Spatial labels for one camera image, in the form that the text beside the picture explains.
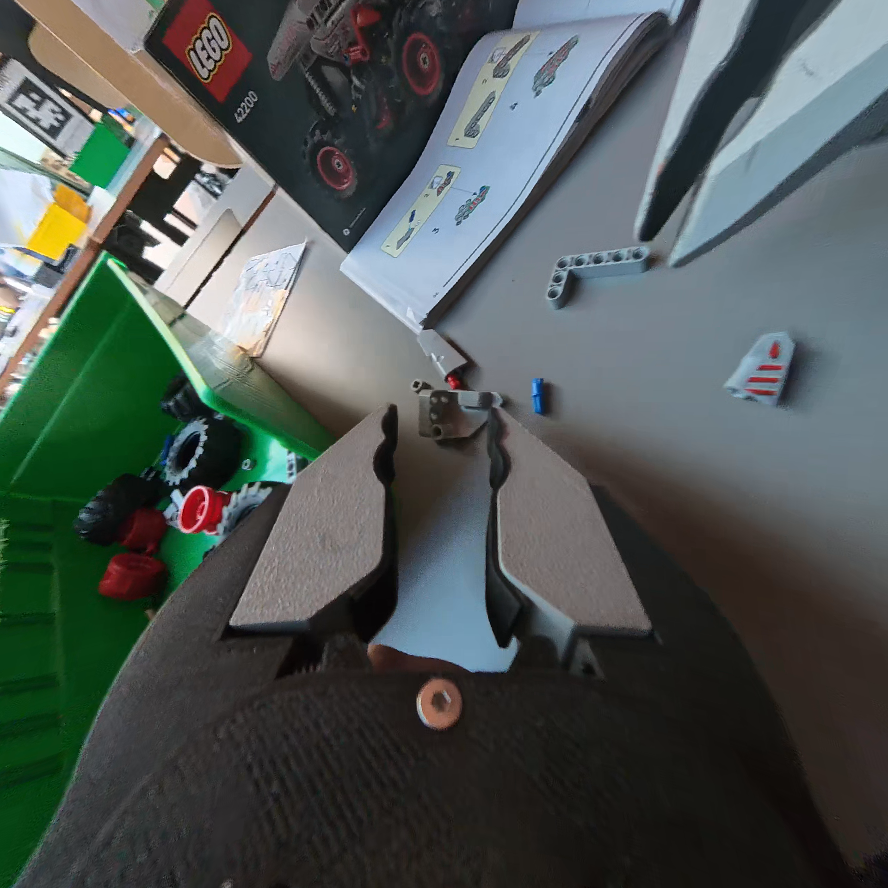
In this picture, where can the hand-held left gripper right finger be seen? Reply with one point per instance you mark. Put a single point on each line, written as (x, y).
(562, 548)

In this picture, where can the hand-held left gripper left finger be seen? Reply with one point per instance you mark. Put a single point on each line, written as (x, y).
(319, 534)

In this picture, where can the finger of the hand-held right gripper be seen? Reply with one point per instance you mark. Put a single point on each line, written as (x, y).
(818, 125)
(701, 83)

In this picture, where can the blue lego pin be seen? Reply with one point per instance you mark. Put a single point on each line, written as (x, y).
(538, 395)

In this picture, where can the grey lego frame piece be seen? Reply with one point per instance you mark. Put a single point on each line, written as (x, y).
(444, 416)

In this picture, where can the grey angled lego beam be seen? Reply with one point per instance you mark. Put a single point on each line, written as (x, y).
(603, 262)

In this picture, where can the red LEGO wheel hubs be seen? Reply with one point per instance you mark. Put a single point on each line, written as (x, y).
(111, 510)

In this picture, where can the grey lego panel with red pin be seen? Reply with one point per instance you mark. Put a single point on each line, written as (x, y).
(440, 350)

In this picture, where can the grey red-striped lego panel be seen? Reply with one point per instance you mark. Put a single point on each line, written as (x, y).
(760, 371)

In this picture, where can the black lego box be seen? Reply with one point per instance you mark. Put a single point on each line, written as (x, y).
(291, 104)

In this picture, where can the black tire with white hub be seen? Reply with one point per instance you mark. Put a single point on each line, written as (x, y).
(239, 513)
(211, 458)

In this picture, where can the red wheel hub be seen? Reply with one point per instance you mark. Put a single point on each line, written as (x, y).
(142, 531)
(198, 510)
(132, 576)

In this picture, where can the black rubber tire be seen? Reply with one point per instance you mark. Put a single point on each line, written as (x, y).
(182, 402)

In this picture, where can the open instruction booklet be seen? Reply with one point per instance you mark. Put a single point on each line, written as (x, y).
(499, 139)

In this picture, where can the white sticker sheet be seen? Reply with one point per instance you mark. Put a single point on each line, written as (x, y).
(267, 298)

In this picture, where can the green plastic bin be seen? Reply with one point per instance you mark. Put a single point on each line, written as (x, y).
(83, 388)

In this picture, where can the yellow storage crate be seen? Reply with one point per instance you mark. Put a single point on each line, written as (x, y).
(59, 232)

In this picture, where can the green storage crate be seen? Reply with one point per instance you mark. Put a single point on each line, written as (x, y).
(97, 156)

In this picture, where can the brown cardboard board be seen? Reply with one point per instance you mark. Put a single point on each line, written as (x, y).
(139, 90)

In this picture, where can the black and white marker tag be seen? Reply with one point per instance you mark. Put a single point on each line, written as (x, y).
(35, 104)

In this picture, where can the wooden shelf rail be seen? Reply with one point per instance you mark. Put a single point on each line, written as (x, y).
(90, 246)

